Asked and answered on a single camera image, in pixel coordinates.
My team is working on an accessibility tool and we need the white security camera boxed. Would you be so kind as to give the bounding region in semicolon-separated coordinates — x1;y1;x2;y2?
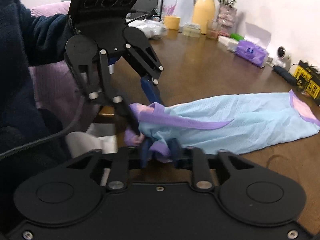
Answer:
274;46;291;68

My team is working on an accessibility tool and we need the dark navy sleeve forearm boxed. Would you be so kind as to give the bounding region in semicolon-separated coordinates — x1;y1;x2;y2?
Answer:
1;0;73;152

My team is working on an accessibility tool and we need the purple tissue pack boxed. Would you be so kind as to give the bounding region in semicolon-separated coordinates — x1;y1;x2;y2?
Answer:
235;23;272;68

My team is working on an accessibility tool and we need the pink blue purple mesh vest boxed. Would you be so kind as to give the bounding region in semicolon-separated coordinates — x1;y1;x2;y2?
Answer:
124;90;319;162

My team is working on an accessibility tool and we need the white plastic bag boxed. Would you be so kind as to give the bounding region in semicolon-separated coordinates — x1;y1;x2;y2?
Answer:
128;20;168;39

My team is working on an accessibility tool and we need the glass vase with flowers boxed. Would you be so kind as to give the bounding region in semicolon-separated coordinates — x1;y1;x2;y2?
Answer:
192;0;238;34

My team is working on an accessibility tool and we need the white flat box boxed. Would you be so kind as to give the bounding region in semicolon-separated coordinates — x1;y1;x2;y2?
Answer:
217;35;239;50

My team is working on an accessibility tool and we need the green tube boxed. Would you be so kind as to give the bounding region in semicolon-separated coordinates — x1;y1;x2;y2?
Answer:
230;33;244;41

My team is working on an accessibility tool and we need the yellow cup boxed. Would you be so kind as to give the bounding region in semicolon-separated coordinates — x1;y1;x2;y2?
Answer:
164;15;181;30

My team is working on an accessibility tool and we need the small drinking glass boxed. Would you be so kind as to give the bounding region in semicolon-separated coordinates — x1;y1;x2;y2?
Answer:
206;20;221;40

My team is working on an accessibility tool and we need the yellow thermos jug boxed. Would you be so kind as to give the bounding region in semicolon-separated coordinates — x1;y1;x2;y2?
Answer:
191;0;215;35

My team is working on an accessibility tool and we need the yellow black cardboard box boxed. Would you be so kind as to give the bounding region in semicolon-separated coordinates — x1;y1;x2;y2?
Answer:
293;60;320;106

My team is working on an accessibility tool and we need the dark navy pouch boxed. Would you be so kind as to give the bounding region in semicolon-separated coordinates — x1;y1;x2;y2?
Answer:
272;66;297;86

